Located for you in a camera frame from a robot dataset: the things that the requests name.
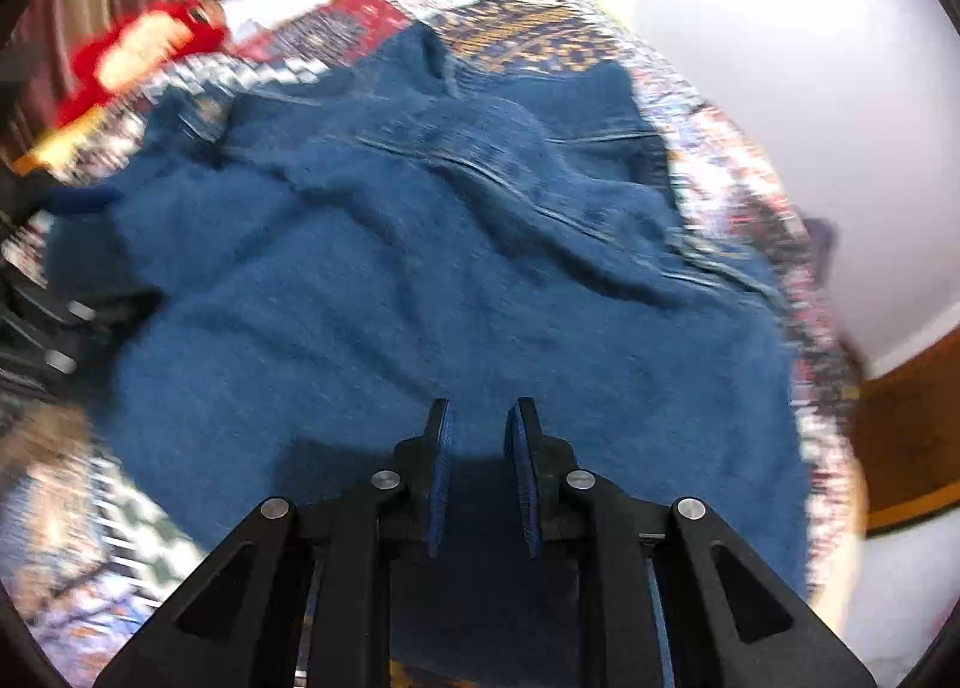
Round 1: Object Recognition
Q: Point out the grey bag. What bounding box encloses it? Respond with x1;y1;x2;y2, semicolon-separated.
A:
806;215;841;277

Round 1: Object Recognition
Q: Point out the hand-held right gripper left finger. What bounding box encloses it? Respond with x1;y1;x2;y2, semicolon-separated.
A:
94;397;457;688

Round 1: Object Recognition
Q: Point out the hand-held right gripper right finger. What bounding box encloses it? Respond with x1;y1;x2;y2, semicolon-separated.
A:
506;397;878;688

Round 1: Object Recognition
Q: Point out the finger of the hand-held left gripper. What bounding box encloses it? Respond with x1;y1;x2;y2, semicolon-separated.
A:
0;279;162;396
0;163;125;220

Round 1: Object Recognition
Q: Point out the patchwork quilt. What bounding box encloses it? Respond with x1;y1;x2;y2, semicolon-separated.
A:
0;0;871;688

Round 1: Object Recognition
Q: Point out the red plush toy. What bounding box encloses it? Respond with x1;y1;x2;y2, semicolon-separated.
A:
56;0;230;127

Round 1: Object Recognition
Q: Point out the blue denim jacket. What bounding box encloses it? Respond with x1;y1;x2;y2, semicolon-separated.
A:
45;24;815;688

